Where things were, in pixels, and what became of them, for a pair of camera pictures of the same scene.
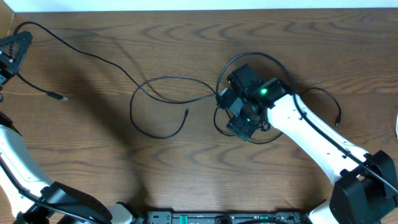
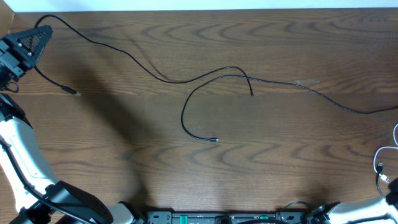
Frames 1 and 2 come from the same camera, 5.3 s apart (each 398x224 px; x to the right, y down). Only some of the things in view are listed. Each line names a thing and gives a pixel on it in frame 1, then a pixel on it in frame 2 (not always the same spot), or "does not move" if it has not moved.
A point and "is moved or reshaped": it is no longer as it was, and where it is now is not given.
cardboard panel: x=7 y=17 does not move
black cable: x=280 y=133 -> x=272 y=83
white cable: x=397 y=126 is moved or reshaped
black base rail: x=225 y=217 does not move
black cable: x=137 y=88 -> x=154 y=74
